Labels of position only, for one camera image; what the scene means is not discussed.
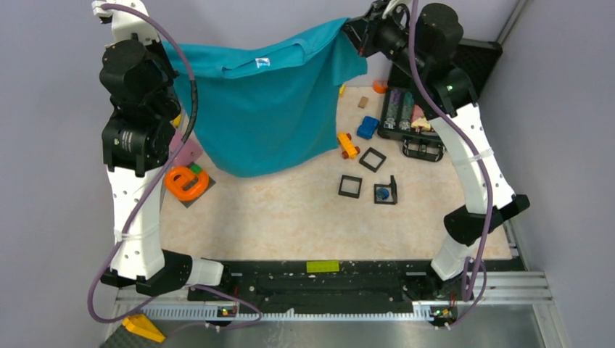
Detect tan wooden block right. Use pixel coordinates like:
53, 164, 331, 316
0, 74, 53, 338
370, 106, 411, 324
358, 96, 369, 109

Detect pink plastic toy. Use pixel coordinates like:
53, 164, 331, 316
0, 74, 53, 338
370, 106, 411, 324
169, 130, 204, 167

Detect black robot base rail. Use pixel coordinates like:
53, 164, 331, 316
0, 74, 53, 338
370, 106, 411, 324
216, 260, 466, 315

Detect teal garment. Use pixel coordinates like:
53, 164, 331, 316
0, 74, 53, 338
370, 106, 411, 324
164, 18, 368, 178

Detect orange plastic toy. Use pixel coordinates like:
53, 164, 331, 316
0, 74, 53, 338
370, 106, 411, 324
164, 162, 209, 202

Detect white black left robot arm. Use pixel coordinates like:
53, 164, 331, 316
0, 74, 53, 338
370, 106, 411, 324
92, 1, 233, 300

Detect blue toy car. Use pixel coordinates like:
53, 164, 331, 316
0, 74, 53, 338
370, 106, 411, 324
356, 115, 379, 140

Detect orange tape roll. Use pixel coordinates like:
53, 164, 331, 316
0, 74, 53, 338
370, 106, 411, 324
372, 80, 388, 94

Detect yellow toy car red wheels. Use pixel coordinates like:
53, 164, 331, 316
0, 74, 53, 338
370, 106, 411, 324
337, 133, 360, 160

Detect black square frame left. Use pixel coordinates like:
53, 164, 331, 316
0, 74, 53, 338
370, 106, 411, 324
338, 175, 363, 199

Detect black square frame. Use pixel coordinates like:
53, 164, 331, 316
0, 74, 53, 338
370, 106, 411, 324
359, 147, 387, 173
338, 175, 363, 199

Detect yellow wedge block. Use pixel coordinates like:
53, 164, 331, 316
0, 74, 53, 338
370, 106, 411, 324
122, 313, 167, 343

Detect black square frame far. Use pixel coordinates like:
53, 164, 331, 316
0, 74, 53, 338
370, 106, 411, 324
359, 147, 387, 173

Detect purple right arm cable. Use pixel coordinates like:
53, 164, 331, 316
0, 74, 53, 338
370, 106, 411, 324
407, 0, 496, 331

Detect green label strip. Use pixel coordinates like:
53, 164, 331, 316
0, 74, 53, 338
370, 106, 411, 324
305, 260, 340, 273

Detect black poker chip case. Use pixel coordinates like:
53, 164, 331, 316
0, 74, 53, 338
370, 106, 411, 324
376, 38, 503, 162

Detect white garment tag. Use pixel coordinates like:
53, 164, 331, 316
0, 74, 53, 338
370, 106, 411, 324
255, 57, 271, 68

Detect black folded frame stand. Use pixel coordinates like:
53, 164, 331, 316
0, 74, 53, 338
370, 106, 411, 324
373, 175, 398, 205

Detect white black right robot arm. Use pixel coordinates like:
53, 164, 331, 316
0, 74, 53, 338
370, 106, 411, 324
343, 1, 530, 299

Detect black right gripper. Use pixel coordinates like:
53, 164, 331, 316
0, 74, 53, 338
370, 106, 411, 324
339, 0, 426, 79

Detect dark grey mat under toy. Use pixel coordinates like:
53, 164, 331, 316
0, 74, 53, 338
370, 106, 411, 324
181, 177, 216, 208

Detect small yellow block at wall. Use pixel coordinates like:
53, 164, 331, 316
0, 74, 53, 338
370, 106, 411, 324
172, 114, 182, 128

